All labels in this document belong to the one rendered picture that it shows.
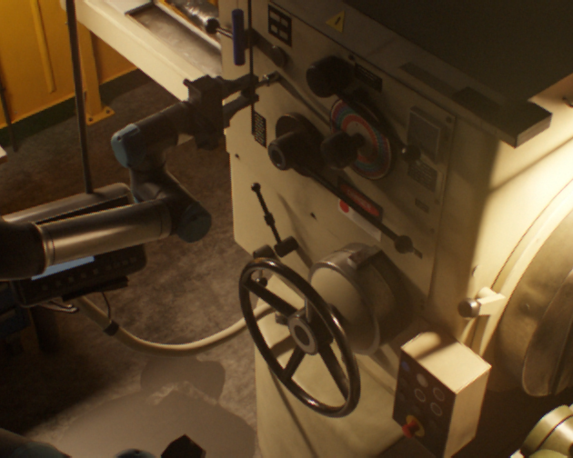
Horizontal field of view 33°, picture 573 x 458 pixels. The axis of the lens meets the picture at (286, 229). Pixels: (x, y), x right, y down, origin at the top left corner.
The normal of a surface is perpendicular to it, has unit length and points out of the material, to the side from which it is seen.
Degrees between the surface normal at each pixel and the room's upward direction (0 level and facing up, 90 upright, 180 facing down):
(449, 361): 0
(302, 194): 90
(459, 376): 0
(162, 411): 0
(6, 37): 90
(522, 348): 85
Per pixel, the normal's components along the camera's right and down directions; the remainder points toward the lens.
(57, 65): 0.65, 0.53
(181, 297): 0.00, -0.73
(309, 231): -0.77, 0.44
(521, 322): -0.73, 0.22
